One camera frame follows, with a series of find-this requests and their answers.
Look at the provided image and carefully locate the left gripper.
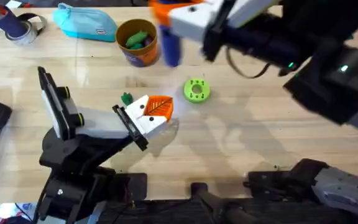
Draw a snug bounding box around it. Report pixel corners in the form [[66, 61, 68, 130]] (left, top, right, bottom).
[[73, 94, 175, 152]]

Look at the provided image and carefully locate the blue electric screwdriver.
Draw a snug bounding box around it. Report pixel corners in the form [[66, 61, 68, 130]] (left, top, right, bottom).
[[159, 24, 182, 68]]

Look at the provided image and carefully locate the green toy vegetable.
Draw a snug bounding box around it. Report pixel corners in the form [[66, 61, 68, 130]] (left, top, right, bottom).
[[121, 91, 134, 107]]

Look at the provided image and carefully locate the green disc with holes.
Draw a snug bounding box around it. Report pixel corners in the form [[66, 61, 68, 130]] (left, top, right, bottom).
[[183, 78, 212, 105]]

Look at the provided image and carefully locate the orange tub with toys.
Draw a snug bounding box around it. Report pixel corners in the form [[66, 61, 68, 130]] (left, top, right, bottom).
[[115, 18, 162, 68]]

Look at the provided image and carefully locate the left wrist upright black plate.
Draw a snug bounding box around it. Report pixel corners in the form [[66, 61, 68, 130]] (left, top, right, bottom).
[[37, 65, 75, 141]]

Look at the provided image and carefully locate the light blue zip bag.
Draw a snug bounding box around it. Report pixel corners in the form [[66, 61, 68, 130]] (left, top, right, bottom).
[[52, 2, 119, 43]]

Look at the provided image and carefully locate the grey tape roll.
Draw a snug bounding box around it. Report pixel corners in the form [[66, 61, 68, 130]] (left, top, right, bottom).
[[4, 12, 48, 47]]

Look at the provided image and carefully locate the dark blue cup with sticks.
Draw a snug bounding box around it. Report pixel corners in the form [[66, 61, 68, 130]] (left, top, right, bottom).
[[0, 0, 28, 39]]

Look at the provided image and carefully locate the colourful printed bag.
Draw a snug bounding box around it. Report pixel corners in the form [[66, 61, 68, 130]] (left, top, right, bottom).
[[0, 202, 37, 224]]

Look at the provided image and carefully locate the black cable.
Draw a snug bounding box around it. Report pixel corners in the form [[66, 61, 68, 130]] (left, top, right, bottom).
[[224, 45, 272, 80]]

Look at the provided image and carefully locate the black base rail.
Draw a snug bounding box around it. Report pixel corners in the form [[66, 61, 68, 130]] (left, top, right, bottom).
[[98, 182, 358, 224]]

